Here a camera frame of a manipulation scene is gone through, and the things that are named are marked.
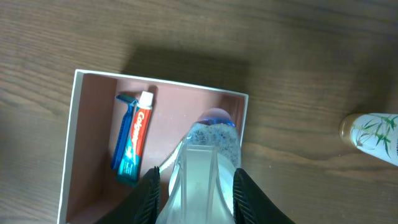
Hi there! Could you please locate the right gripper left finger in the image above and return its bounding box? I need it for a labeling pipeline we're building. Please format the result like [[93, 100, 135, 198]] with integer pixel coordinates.
[[95, 167, 160, 224]]

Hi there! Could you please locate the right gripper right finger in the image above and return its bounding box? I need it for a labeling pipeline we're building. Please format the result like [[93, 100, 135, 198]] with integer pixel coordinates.
[[233, 168, 295, 224]]

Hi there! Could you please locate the red green toothpaste tube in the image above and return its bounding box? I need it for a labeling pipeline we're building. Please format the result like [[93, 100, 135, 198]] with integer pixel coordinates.
[[116, 91, 154, 185]]

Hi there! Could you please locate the green white toothbrush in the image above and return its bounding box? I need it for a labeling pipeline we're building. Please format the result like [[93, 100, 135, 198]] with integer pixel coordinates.
[[159, 141, 182, 173]]

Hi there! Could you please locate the clear pump soap bottle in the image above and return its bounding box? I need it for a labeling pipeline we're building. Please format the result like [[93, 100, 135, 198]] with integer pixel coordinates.
[[156, 108, 241, 224]]

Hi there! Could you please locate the blue disposable razor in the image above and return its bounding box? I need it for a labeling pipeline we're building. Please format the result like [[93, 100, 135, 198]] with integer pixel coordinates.
[[111, 94, 137, 170]]

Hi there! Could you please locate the white botanical lotion tube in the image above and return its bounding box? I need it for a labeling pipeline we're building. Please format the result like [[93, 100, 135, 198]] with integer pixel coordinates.
[[339, 113, 397, 166]]

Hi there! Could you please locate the white cardboard box pink interior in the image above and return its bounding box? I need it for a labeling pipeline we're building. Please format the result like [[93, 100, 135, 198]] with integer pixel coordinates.
[[57, 70, 249, 223]]

